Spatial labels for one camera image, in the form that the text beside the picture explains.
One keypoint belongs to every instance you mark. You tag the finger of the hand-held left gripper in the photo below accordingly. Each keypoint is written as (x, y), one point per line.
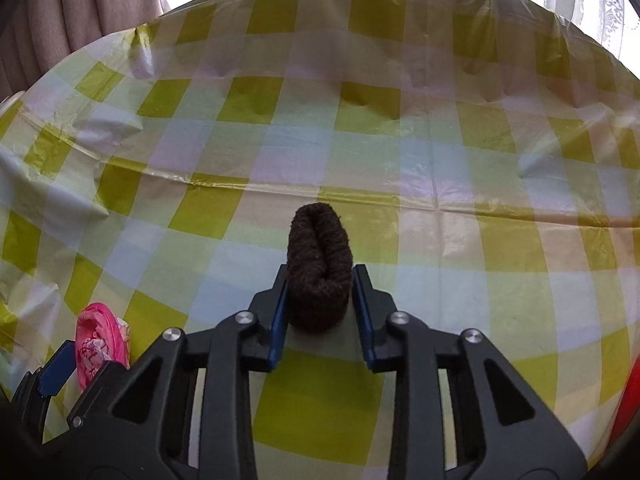
(52, 370)

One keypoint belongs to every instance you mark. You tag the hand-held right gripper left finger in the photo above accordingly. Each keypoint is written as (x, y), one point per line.
(277, 320)

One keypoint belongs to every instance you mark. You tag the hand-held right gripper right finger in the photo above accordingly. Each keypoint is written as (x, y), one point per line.
(364, 320)

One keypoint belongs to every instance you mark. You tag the hot pink patterned cloth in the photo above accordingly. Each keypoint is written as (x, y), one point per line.
(97, 340)

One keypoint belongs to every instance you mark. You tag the brown knit sock roll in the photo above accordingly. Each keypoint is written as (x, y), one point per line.
(320, 270)

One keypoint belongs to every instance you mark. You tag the yellow green checkered plastic tablecloth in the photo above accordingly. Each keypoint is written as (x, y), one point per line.
(400, 160)

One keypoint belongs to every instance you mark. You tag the red thermos jug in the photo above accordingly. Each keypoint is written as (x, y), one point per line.
(631, 400)

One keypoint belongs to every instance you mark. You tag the mauve curtain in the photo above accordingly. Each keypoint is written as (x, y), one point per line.
(100, 0)

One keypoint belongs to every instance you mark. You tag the white lace curtain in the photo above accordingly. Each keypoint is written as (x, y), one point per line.
(600, 0)

